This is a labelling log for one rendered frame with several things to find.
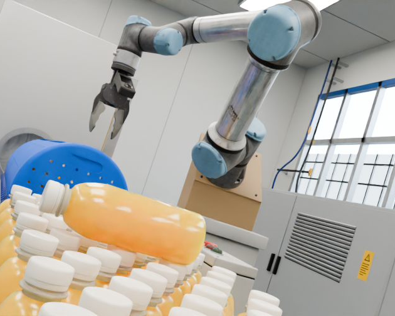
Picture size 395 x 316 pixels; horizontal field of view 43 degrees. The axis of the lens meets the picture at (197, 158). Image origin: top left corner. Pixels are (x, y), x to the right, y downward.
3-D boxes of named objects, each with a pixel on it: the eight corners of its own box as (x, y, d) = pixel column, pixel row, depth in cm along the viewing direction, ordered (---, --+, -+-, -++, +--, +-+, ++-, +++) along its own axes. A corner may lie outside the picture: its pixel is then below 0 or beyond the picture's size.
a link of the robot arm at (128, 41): (144, 14, 143) (123, 12, 148) (131, 50, 142) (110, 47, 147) (160, 27, 150) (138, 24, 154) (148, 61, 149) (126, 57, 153)
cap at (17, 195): (24, 204, 92) (27, 194, 92) (37, 210, 89) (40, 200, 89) (6, 200, 88) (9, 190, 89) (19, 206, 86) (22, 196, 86)
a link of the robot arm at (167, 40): (190, 23, 143) (161, 20, 149) (165, 31, 135) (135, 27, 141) (192, 51, 147) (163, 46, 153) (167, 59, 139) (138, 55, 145)
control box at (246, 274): (205, 288, 118) (219, 246, 119) (243, 317, 100) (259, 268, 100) (167, 278, 115) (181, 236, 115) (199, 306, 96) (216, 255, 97)
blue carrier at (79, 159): (64, 218, 205) (88, 153, 207) (106, 274, 124) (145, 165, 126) (-6, 197, 195) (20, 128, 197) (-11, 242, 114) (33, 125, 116)
